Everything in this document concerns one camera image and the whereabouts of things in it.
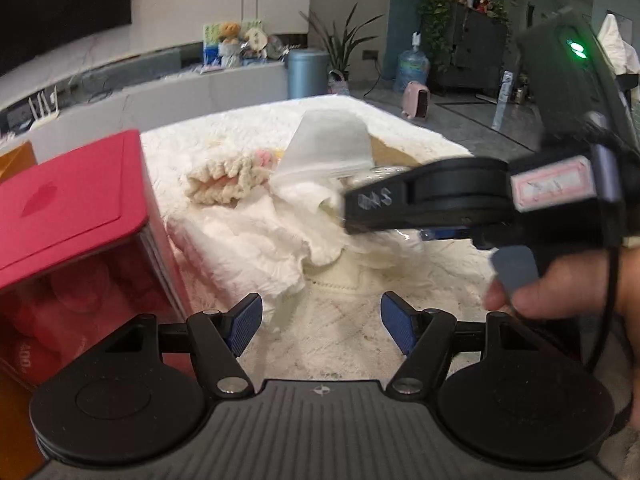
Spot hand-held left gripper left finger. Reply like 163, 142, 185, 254
100, 294, 264, 400

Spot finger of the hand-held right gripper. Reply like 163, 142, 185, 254
397, 226, 473, 242

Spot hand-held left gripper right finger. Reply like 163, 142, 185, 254
380, 291, 548, 401

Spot white fluffy cloth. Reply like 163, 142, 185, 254
167, 180, 361, 306

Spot person's right hand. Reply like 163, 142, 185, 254
485, 245, 640, 321

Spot beige knitted cloth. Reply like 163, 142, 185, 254
302, 247, 396, 296

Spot brown paper packet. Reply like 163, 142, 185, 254
367, 132, 421, 168

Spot pink heater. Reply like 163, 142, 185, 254
402, 81, 432, 120

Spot blue water jug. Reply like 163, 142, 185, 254
395, 31, 431, 93

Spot dark grey cabinet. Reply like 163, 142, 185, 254
440, 2, 511, 96

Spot white tissue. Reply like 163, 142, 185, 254
272, 109, 375, 196

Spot cream knitted cloth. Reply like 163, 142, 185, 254
186, 149, 286, 206

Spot long leaved potted plant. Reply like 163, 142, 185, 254
300, 2, 386, 73

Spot blue grey trash can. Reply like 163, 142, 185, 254
286, 49, 330, 100

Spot red box with clear front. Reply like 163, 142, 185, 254
0, 129, 196, 391

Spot white draped cloth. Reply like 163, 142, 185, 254
597, 12, 640, 76

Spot white marble television console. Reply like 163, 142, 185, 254
0, 42, 301, 136

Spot stuffed toys group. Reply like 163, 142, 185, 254
202, 19, 266, 63

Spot white router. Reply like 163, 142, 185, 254
27, 87, 61, 128

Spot black cable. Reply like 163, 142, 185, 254
582, 245, 626, 373

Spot black wall television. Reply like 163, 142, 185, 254
0, 0, 133, 78

